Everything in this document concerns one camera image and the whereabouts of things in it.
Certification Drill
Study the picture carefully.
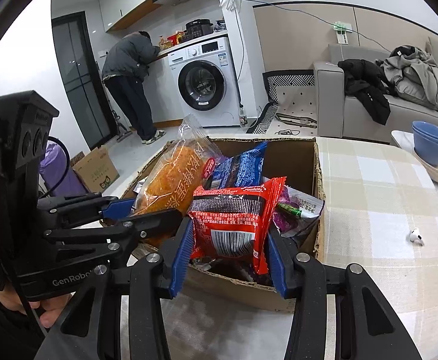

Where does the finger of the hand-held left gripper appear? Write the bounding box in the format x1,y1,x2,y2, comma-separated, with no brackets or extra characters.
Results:
44,209,184,259
37,193,138,230

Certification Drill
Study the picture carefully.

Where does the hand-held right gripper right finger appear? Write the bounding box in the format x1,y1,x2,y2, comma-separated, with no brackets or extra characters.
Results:
267,227,422,360

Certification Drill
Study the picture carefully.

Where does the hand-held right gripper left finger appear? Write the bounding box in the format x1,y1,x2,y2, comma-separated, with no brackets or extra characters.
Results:
35,215,194,360

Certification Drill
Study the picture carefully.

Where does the orange floss bread packet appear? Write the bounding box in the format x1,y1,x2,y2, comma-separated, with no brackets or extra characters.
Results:
131,114,214,248

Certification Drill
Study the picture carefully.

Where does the brown cardboard box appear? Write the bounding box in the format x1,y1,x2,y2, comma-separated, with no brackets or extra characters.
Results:
119,137,327,314

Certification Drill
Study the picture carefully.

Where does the purple snack packet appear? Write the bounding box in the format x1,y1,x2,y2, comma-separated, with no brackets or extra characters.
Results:
273,185,325,239

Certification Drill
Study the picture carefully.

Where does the red barcode snack packet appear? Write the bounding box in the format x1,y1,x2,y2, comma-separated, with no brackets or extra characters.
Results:
187,176,287,275

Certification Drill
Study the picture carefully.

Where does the blue sandwich cookie packet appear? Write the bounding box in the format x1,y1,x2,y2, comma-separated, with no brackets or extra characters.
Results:
204,142,268,190

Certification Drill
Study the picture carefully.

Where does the person's left forearm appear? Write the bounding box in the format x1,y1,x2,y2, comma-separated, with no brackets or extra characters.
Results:
0,289,43,360

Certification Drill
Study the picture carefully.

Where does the person's left hand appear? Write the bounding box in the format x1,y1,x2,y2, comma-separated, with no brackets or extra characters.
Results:
0,289,72,329

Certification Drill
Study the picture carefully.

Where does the printed cardboard box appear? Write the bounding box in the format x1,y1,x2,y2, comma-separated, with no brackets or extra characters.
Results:
71,145,120,194

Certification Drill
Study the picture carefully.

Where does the purple plastic bag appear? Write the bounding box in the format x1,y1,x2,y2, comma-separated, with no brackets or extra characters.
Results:
40,142,88,197

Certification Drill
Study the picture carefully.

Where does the floor mop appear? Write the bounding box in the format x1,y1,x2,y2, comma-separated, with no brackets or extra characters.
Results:
106,90,134,142

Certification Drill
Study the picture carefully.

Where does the black glass door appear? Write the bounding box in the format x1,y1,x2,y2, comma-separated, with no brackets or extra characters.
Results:
52,13,112,151

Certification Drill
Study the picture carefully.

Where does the white washing machine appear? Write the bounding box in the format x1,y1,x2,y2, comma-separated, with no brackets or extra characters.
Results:
166,37,242,128

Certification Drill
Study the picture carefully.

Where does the pile of colourful packets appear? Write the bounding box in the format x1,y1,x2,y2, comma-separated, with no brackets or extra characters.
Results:
159,32,187,50

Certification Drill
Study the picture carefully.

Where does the grey sofa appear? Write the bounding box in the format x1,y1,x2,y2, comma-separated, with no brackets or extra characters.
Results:
313,35,438,143

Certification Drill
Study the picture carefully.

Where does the black white patterned cushion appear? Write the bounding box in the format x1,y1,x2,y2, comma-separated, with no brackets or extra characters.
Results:
246,69,317,136

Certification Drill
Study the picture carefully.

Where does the black jacket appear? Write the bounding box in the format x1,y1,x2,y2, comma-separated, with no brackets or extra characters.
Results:
337,59,392,126

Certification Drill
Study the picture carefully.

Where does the black pressure cooker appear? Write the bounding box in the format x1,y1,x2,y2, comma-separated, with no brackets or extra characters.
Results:
185,19,214,38

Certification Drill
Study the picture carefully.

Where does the grey jacket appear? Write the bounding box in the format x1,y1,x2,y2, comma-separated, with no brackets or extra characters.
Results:
377,45,438,111

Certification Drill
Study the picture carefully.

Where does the wall cabinet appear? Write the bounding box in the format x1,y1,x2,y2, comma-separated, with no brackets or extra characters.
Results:
99,0,175,32

